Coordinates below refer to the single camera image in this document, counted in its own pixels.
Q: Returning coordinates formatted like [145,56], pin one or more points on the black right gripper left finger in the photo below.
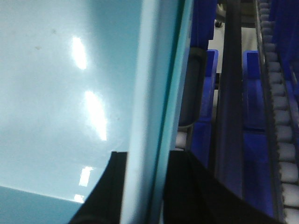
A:
[103,205]

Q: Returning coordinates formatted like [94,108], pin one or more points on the dark steel rail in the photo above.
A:
[229,127]

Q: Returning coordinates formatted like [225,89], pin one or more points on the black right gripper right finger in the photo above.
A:
[193,196]

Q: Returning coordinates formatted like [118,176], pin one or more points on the white roller conveyor track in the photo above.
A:
[283,150]

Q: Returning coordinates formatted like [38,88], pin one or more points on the dark blue bin beside rail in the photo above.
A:
[257,176]

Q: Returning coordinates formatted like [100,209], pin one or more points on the light blue plastic bin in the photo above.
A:
[80,79]

